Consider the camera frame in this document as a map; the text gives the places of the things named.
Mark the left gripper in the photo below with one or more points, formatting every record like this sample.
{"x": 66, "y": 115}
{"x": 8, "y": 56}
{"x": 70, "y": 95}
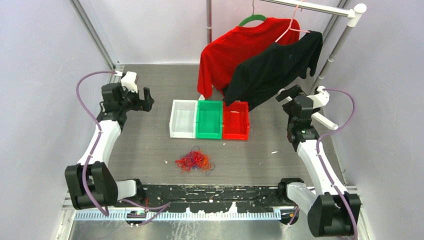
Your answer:
{"x": 142, "y": 105}

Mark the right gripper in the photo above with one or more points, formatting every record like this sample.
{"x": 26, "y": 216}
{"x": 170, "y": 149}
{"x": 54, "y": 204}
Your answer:
{"x": 295, "y": 90}

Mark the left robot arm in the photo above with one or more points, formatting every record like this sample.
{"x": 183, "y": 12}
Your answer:
{"x": 89, "y": 182}

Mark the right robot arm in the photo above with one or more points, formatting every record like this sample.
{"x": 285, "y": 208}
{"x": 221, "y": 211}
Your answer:
{"x": 330, "y": 209}

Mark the black t-shirt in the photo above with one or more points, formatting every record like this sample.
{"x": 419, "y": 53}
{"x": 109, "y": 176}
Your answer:
{"x": 260, "y": 77}

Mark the white plastic bin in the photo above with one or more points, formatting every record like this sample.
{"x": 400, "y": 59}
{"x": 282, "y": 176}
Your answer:
{"x": 182, "y": 123}

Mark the red plastic bin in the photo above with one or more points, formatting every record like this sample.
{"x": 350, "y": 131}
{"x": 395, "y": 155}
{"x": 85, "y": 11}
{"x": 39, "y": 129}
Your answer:
{"x": 236, "y": 124}

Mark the green plastic bin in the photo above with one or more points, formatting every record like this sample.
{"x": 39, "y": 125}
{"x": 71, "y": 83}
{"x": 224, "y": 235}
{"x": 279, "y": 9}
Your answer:
{"x": 209, "y": 120}

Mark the pink clothes hanger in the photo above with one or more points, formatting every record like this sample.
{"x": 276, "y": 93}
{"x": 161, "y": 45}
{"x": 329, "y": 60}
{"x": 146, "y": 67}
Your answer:
{"x": 290, "y": 28}

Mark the red t-shirt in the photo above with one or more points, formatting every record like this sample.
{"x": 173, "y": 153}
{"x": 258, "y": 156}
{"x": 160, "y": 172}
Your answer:
{"x": 219, "y": 59}

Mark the green clothes hanger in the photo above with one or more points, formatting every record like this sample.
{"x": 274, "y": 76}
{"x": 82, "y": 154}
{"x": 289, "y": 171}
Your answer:
{"x": 253, "y": 17}

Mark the white clothes rack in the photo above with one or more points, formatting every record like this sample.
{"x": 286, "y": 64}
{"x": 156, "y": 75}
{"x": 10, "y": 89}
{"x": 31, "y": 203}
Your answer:
{"x": 353, "y": 15}

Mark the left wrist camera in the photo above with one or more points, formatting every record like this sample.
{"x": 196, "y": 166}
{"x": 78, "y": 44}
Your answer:
{"x": 129, "y": 81}

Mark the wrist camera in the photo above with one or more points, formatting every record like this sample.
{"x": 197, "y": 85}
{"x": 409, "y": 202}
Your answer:
{"x": 320, "y": 98}
{"x": 129, "y": 81}

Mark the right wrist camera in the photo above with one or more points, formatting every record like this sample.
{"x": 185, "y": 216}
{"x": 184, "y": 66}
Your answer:
{"x": 320, "y": 98}

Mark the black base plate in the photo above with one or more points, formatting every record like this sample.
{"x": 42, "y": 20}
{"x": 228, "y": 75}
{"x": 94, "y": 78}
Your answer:
{"x": 214, "y": 198}

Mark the white cable duct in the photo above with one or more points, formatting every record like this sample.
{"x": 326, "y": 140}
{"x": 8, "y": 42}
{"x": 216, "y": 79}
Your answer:
{"x": 139, "y": 215}

